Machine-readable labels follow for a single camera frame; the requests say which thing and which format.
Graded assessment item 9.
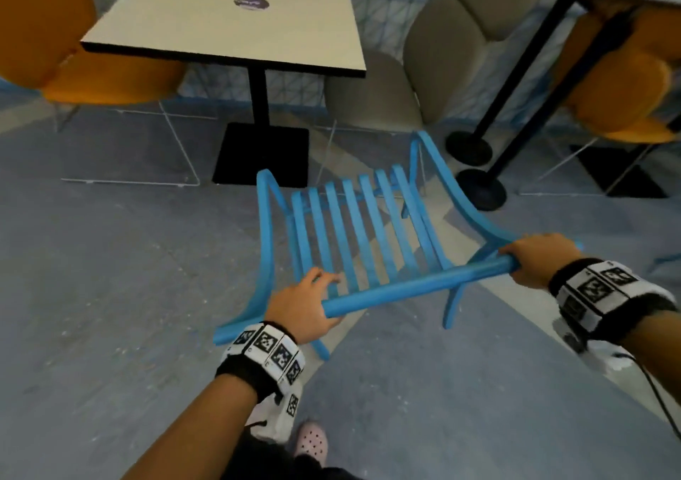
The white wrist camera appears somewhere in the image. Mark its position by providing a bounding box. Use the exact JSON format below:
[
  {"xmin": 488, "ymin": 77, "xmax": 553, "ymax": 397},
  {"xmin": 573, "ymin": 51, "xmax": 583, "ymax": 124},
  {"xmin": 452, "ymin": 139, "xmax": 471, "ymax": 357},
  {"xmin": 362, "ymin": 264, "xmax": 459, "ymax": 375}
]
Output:
[
  {"xmin": 246, "ymin": 379, "xmax": 304, "ymax": 446},
  {"xmin": 553, "ymin": 317, "xmax": 630, "ymax": 374}
]

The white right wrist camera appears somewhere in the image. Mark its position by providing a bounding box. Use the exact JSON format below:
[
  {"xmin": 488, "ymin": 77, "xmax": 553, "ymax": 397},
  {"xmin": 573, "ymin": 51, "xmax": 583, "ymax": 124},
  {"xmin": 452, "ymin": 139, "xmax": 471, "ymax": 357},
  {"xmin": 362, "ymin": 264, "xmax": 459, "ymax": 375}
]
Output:
[{"xmin": 553, "ymin": 317, "xmax": 630, "ymax": 374}]

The marker wrist band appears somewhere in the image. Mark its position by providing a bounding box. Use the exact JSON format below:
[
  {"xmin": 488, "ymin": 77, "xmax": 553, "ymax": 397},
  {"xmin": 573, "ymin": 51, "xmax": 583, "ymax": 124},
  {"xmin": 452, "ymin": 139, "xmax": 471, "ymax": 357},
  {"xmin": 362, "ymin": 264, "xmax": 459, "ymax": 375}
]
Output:
[
  {"xmin": 215, "ymin": 321, "xmax": 306, "ymax": 404},
  {"xmin": 548, "ymin": 258, "xmax": 680, "ymax": 345}
]

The left marker wrist band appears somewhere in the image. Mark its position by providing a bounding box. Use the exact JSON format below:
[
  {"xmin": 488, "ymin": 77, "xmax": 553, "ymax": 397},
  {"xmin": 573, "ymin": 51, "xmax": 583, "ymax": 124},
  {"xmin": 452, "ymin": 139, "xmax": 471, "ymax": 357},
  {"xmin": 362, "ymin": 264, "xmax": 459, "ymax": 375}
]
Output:
[{"xmin": 215, "ymin": 321, "xmax": 306, "ymax": 404}]

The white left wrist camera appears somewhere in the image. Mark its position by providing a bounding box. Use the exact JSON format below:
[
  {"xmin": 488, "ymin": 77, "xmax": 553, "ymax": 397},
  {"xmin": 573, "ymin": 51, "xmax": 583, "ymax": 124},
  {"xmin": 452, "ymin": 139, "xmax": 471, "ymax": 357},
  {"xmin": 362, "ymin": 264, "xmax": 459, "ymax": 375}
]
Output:
[{"xmin": 246, "ymin": 379, "xmax": 304, "ymax": 446}]

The orange chair with wire legs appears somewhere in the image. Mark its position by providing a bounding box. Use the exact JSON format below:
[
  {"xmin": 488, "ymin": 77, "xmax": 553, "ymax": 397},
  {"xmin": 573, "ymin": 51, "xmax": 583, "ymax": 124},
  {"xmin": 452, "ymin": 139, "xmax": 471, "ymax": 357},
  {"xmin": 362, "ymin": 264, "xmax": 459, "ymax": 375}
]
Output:
[
  {"xmin": 519, "ymin": 0, "xmax": 681, "ymax": 198},
  {"xmin": 0, "ymin": 0, "xmax": 219, "ymax": 188}
]

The person's left hand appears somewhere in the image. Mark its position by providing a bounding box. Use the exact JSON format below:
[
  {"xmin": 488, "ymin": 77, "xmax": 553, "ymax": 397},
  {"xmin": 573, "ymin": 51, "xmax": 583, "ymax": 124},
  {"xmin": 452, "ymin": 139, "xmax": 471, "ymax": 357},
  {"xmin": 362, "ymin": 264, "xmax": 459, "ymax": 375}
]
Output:
[{"xmin": 264, "ymin": 267, "xmax": 344, "ymax": 344}]

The beige square pedestal table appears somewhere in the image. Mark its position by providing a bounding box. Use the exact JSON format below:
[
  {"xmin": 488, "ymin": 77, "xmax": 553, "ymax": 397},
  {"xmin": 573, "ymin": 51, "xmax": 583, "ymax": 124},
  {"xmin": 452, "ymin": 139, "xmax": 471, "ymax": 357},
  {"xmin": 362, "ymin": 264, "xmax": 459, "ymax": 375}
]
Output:
[{"xmin": 80, "ymin": 0, "xmax": 368, "ymax": 188}]

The person's right hand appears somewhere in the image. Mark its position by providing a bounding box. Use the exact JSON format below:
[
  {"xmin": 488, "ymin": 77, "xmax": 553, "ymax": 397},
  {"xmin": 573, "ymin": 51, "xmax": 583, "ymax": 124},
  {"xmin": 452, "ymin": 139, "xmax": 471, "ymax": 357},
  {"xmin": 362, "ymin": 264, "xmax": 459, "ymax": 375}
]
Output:
[{"xmin": 499, "ymin": 233, "xmax": 584, "ymax": 290}]

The beige upholstered chair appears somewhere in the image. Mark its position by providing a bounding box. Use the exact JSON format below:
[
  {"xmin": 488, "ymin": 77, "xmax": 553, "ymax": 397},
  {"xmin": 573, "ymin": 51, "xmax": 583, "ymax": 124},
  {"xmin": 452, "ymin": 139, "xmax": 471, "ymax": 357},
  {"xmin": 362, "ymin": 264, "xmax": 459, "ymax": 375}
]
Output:
[{"xmin": 314, "ymin": 0, "xmax": 586, "ymax": 190}]

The pink clog shoe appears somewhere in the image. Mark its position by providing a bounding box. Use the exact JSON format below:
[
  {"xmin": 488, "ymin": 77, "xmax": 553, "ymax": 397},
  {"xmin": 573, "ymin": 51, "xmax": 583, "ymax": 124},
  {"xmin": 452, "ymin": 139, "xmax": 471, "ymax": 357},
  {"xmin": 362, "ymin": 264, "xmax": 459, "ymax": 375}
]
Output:
[{"xmin": 294, "ymin": 422, "xmax": 328, "ymax": 468}]

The person's right forearm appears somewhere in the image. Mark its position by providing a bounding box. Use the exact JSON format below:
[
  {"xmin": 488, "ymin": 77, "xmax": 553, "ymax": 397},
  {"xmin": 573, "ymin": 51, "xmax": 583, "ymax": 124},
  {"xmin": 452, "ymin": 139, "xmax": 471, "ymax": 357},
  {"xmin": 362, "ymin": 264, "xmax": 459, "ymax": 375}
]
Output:
[{"xmin": 620, "ymin": 308, "xmax": 681, "ymax": 386}]

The blue slatted wooden chair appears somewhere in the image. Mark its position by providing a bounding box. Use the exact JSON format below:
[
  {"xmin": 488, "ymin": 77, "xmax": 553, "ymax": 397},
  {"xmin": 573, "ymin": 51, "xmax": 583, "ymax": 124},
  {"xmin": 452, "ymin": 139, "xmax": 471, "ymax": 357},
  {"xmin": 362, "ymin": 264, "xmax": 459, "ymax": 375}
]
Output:
[{"xmin": 213, "ymin": 130, "xmax": 584, "ymax": 362}]

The black stanchion pole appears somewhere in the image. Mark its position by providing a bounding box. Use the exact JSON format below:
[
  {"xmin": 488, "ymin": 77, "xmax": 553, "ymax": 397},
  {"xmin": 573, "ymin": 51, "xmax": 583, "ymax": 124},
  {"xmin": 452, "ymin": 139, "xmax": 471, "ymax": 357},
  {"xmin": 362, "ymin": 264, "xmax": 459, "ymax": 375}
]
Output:
[
  {"xmin": 446, "ymin": 0, "xmax": 598, "ymax": 168},
  {"xmin": 456, "ymin": 9, "xmax": 640, "ymax": 212}
]

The person's left forearm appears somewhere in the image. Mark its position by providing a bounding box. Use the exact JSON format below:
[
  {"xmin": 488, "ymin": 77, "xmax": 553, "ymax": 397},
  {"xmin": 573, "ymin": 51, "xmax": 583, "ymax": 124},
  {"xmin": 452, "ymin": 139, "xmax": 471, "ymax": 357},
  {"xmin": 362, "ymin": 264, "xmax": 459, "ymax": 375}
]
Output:
[{"xmin": 121, "ymin": 373, "xmax": 259, "ymax": 480}]

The black camera cable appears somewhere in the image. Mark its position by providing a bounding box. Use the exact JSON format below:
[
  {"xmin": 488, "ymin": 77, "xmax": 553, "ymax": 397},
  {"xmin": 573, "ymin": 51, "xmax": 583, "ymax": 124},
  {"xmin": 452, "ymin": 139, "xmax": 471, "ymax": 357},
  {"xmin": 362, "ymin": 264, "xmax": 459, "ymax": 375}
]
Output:
[{"xmin": 612, "ymin": 352, "xmax": 681, "ymax": 441}]

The right marker wrist band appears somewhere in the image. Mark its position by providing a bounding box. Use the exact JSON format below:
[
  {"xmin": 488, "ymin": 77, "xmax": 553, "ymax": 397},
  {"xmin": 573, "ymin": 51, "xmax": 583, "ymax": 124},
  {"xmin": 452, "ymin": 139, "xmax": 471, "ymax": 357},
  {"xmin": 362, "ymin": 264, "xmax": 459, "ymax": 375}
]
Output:
[{"xmin": 548, "ymin": 258, "xmax": 680, "ymax": 345}]

